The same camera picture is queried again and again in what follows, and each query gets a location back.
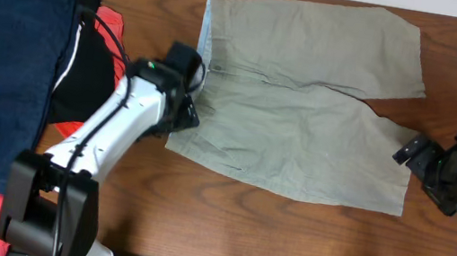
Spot khaki cotton shorts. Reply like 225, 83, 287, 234
166, 0, 425, 216

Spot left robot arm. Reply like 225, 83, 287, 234
0, 59, 198, 256

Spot black shorts white stripe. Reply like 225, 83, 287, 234
42, 0, 117, 132

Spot red orange shorts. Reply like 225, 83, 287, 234
0, 0, 138, 256

